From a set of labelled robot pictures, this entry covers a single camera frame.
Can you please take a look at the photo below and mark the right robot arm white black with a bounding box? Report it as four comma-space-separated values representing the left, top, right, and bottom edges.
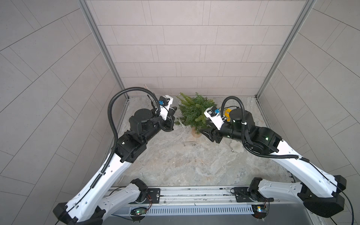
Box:
201, 106, 347, 218

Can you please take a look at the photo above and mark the left black corrugated cable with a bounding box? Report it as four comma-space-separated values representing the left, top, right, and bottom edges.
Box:
89, 86, 161, 189

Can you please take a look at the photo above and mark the yellow plastic triangular holder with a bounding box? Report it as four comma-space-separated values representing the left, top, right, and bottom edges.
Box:
224, 108, 231, 122

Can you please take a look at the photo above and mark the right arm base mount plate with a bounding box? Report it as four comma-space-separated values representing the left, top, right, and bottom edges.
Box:
230, 187, 274, 203

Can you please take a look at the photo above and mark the glitter microphone on black stand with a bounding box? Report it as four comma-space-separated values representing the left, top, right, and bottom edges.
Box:
143, 84, 157, 108

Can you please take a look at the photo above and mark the green circuit board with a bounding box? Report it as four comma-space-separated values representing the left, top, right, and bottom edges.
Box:
130, 207, 148, 216
252, 205, 268, 219

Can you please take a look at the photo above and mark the small green christmas tree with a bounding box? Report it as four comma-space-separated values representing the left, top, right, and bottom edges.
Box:
175, 92, 217, 138

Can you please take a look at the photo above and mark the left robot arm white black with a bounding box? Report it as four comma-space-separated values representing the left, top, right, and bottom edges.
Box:
53, 106, 177, 225

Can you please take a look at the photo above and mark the left green circuit board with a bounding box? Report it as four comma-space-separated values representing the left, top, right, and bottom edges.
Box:
130, 207, 148, 216

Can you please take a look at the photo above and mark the right green circuit board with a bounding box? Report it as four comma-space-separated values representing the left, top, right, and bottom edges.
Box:
252, 205, 268, 219

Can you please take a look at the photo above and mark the beige flat cookie-shaped piece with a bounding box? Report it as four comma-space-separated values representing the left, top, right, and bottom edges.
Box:
230, 140, 245, 153

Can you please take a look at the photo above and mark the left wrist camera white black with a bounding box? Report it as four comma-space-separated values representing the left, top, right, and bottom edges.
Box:
158, 95, 173, 121

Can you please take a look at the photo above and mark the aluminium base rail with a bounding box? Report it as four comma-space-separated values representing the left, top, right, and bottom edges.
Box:
112, 186, 308, 220

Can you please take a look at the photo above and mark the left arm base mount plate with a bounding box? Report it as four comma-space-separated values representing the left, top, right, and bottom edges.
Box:
136, 188, 161, 204

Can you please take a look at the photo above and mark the small metal clip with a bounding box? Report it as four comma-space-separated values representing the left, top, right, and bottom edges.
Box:
183, 141, 197, 147

